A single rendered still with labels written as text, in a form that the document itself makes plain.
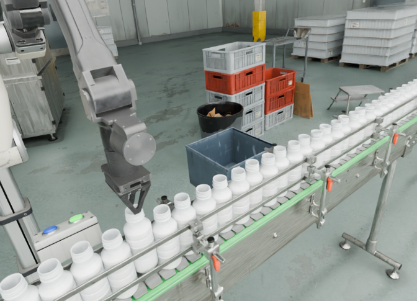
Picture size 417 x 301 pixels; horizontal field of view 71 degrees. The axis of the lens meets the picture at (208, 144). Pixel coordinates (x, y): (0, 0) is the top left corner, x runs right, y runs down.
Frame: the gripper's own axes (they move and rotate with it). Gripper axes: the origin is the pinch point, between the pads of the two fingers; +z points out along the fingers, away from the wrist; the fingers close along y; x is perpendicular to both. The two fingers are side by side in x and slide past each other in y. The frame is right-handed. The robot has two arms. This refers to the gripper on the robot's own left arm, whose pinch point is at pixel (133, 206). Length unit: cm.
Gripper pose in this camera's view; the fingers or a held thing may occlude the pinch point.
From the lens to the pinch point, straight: 64.7
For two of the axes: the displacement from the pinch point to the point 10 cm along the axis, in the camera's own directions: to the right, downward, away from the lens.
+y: -6.1, -3.2, 7.2
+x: -7.9, 3.2, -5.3
